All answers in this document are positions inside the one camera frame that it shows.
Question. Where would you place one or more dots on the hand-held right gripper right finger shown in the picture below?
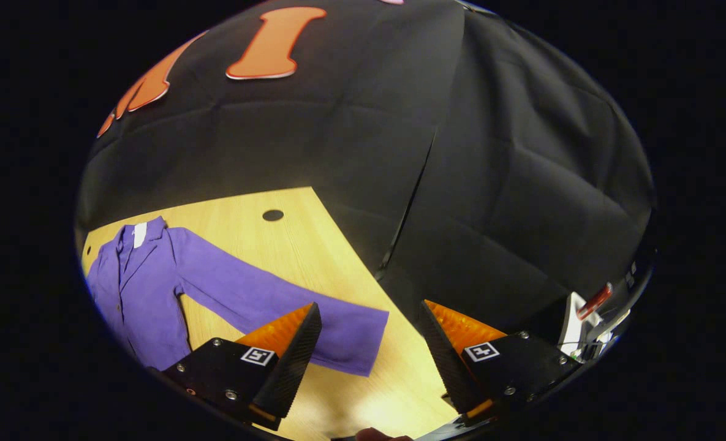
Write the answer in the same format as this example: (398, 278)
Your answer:
(448, 367)

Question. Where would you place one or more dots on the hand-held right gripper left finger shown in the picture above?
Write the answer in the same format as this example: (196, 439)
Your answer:
(289, 367)

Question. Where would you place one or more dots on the purple shirt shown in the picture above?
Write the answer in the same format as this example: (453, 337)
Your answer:
(154, 294)

